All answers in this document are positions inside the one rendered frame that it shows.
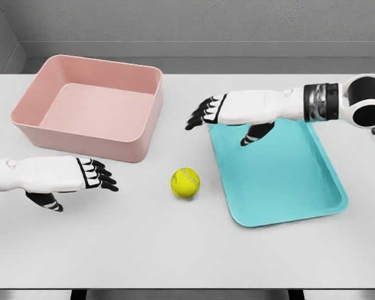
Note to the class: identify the blue tray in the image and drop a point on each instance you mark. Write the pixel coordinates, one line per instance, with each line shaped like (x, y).
(278, 172)

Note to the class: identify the pink basket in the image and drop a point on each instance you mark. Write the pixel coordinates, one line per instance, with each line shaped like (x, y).
(90, 106)

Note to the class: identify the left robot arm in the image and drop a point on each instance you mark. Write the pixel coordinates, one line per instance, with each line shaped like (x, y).
(6, 175)

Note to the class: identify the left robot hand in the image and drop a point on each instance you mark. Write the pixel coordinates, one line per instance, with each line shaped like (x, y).
(56, 173)

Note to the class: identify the yellow tennis ball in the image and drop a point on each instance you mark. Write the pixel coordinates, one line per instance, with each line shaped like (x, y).
(185, 182)

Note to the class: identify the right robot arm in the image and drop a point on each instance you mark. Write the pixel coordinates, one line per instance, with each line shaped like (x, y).
(331, 101)

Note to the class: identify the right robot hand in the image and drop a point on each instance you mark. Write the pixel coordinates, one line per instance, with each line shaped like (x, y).
(247, 106)

